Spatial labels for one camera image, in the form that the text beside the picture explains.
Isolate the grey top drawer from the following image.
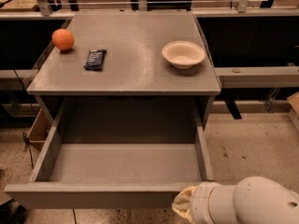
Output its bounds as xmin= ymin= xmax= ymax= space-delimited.
xmin=5 ymin=97 xmax=214 ymax=209

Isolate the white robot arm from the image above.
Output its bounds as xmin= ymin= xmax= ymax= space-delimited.
xmin=172 ymin=176 xmax=299 ymax=224

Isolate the grey drawer cabinet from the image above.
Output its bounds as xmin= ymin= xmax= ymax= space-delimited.
xmin=28 ymin=12 xmax=221 ymax=125

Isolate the white paper bowl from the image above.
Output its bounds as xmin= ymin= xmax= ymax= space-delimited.
xmin=162 ymin=41 xmax=206 ymax=69

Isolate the cardboard box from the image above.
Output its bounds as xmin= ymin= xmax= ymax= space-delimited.
xmin=27 ymin=109 xmax=51 ymax=151

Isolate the dark blue snack packet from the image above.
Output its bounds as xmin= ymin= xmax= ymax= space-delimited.
xmin=84 ymin=49 xmax=107 ymax=71

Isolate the black shoe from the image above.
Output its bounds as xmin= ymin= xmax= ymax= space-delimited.
xmin=0 ymin=200 xmax=26 ymax=224

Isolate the orange fruit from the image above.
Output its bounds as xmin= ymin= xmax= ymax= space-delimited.
xmin=52 ymin=29 xmax=75 ymax=50

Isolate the black floor cable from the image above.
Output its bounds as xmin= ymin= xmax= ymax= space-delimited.
xmin=21 ymin=132 xmax=36 ymax=170

